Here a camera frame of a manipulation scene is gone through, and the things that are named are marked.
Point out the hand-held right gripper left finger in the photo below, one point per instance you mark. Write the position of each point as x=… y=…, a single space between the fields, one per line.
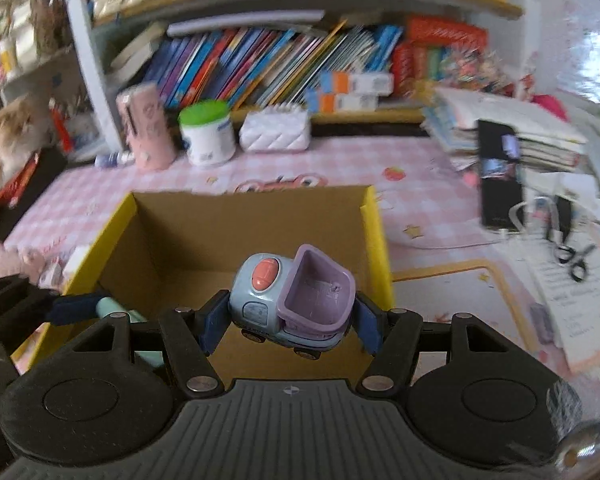
x=214 y=321

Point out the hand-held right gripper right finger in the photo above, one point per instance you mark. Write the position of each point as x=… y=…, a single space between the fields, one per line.
x=369 y=322

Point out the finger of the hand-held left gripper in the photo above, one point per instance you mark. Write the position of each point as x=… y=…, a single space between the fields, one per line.
x=72 y=308

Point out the mint green tube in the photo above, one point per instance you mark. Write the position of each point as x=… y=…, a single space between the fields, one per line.
x=106 y=306

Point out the blue and purple toy car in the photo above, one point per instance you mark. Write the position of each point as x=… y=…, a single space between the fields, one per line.
x=280 y=305

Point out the yellow cardboard box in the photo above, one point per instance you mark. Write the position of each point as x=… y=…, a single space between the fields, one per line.
x=180 y=240

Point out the pink plush toy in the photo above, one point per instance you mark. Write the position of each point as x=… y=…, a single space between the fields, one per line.
x=15 y=262

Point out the red foil packet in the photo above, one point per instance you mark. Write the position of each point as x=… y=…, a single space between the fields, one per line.
x=20 y=180

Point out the small spray bottle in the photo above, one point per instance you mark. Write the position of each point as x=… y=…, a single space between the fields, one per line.
x=112 y=160

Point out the orange fluffy cat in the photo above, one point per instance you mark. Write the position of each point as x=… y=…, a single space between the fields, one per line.
x=10 y=140

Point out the black phone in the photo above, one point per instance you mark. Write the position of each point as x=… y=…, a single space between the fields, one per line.
x=500 y=195

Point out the white jar with green lid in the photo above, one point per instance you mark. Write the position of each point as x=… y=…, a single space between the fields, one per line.
x=207 y=132

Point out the pink humidifier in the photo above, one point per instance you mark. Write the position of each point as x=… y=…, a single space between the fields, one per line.
x=147 y=130

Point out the white quilted bag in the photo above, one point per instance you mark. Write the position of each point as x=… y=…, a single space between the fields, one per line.
x=275 y=130

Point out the white paper sheet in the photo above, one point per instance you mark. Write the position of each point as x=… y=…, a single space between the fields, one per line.
x=575 y=320

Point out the black scissors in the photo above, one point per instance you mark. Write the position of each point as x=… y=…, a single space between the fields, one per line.
x=565 y=240

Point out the orange and white carton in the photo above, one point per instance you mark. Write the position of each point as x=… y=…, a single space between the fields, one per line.
x=360 y=82
x=340 y=102

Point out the white side shelf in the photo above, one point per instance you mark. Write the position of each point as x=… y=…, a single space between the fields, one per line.
x=35 y=70

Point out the row of colourful books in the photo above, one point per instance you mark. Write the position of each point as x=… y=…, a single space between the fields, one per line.
x=240 y=67

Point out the stack of paper booklets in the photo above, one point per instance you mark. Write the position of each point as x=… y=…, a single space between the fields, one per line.
x=540 y=132

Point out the lying books on shelf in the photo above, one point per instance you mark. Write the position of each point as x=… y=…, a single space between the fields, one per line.
x=140 y=50

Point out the stack of red boxes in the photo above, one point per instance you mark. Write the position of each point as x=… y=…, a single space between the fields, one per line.
x=445 y=35

